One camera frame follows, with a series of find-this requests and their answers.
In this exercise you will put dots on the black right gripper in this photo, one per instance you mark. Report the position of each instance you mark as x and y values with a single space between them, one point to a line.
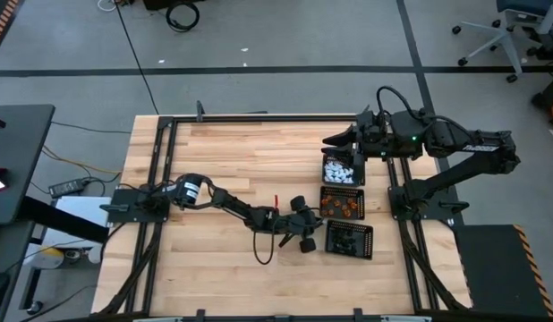
375 134

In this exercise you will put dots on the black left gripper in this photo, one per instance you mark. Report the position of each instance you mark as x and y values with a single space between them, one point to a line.
303 222

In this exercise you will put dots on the black mesh plastic basket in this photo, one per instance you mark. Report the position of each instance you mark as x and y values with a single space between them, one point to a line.
325 172
366 241
339 192

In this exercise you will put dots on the red tag on arm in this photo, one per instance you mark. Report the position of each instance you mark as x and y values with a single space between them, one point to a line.
275 201

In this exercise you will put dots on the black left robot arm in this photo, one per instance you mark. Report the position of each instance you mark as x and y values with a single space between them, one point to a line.
232 205

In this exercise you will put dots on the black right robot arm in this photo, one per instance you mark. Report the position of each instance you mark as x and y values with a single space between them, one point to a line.
478 147

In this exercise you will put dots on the silver aluminium extrusion bar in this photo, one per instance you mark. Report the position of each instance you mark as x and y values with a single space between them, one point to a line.
158 319
406 319

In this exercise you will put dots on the black platform hazard edge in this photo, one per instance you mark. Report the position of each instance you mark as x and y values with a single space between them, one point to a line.
495 268

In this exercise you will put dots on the office chair with castors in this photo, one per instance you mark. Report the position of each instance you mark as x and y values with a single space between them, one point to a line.
504 36

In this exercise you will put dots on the black and orange machine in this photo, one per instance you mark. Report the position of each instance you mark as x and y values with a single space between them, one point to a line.
551 103

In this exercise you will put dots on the large black box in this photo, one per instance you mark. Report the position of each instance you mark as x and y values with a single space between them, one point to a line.
169 3

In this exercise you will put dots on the black power adapter brick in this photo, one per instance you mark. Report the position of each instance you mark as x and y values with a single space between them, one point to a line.
68 188

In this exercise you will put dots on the black desk leg beam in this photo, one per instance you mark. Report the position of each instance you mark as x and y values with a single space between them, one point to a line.
62 220

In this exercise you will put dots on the black castor wheel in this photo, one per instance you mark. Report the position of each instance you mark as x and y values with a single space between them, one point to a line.
33 307

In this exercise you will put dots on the black desk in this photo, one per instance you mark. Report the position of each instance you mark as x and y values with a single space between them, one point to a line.
17 156

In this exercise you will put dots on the hazard striped black mat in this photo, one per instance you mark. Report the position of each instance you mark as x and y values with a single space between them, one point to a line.
1 22

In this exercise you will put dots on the black frame bracket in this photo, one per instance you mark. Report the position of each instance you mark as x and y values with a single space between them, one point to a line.
357 315
199 112
200 315
365 108

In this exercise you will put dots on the black aluminium table frame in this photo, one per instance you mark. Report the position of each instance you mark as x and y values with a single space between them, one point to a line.
258 119

